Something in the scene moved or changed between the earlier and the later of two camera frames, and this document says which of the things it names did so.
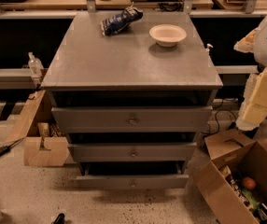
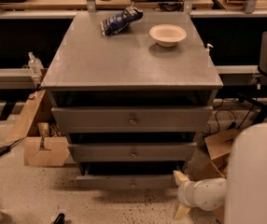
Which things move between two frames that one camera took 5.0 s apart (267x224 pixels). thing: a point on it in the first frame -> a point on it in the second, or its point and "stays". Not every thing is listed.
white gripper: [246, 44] -> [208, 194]
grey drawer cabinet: [132, 103] stays
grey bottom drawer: [133, 175] stays
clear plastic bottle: [35, 64] stays
